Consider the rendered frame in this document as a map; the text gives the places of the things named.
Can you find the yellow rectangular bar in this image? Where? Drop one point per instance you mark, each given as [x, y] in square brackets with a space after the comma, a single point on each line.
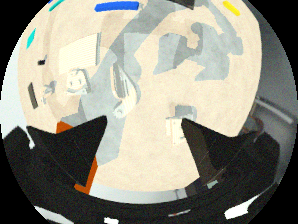
[231, 8]

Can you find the teal flat square plate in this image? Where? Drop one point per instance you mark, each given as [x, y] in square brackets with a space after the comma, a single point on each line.
[30, 38]

